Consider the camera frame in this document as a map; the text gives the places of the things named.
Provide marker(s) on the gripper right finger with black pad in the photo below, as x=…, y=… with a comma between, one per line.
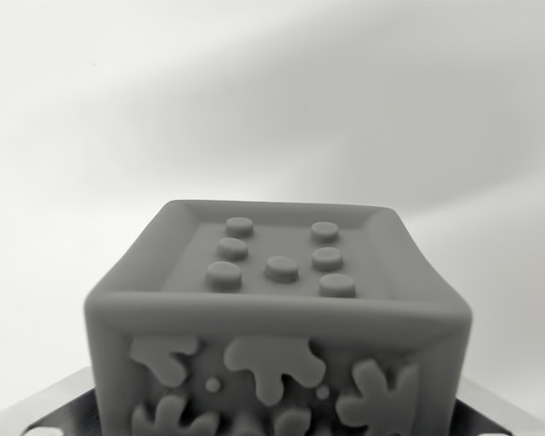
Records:
x=495, y=411

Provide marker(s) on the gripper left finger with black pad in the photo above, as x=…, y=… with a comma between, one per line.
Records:
x=50, y=409

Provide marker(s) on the grey embossed rubber cube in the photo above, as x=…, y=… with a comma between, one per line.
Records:
x=277, y=318

